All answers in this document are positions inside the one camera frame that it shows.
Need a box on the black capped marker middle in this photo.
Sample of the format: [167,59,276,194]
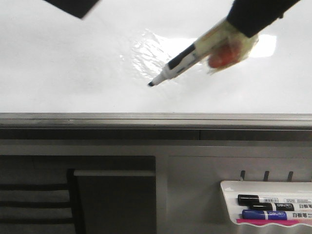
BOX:
[249,203,312,212]

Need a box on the black metal hook right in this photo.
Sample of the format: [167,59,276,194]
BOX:
[287,171,293,182]

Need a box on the dark chair with slats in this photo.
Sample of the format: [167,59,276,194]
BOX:
[0,169,86,234]

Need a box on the black capped marker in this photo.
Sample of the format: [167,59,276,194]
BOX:
[237,194,312,205]
[249,203,312,212]

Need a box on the black metal hook middle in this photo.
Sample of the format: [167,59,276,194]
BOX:
[263,171,270,181]

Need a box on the white whiteboard surface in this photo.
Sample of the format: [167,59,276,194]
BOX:
[0,0,312,114]

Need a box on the blue capped marker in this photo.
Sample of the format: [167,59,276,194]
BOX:
[242,210,312,220]

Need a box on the black metal hook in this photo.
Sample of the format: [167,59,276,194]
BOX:
[240,170,246,181]
[263,171,270,181]
[287,171,293,182]

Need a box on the black metal hook left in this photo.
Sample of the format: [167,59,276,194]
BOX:
[240,170,246,181]

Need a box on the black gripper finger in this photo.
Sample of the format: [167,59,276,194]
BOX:
[45,0,99,19]
[226,0,298,38]

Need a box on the grey aluminium whiteboard frame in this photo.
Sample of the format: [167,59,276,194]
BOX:
[0,113,312,141]

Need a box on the black capped marker upper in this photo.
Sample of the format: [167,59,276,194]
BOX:
[237,194,312,205]

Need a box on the pink strip in tray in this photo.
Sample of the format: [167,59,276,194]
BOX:
[236,218,312,226]

